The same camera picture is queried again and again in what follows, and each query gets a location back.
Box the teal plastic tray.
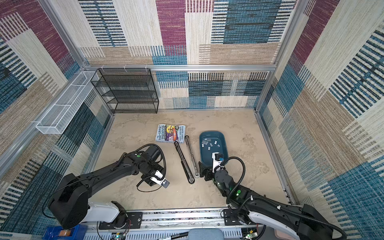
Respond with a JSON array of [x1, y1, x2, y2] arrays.
[[199, 131, 229, 166]]

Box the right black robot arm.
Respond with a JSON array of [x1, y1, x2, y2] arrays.
[[199, 154, 347, 240]]

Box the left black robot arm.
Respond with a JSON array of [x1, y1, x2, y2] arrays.
[[42, 144, 169, 230]]

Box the staple strips in tray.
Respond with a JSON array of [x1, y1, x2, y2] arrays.
[[201, 138, 222, 150]]

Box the treehouse paperback book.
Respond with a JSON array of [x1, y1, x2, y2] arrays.
[[155, 124, 186, 144]]

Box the grey blue chair back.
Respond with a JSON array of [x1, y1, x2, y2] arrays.
[[188, 229, 225, 240]]

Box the blue box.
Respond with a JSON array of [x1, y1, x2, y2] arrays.
[[42, 225, 87, 240]]

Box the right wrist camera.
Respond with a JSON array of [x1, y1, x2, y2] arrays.
[[212, 152, 224, 172]]

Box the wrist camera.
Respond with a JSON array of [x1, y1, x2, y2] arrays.
[[150, 170, 170, 189], [212, 152, 224, 172]]

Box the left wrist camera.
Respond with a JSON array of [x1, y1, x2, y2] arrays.
[[150, 170, 170, 189]]

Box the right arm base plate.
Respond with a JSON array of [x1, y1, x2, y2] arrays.
[[221, 209, 250, 226]]

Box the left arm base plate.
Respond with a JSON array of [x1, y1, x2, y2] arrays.
[[98, 212, 143, 231]]

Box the black wire mesh shelf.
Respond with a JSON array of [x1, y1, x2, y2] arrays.
[[91, 68, 159, 114]]

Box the white wire mesh basket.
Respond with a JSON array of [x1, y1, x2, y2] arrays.
[[36, 71, 95, 135]]

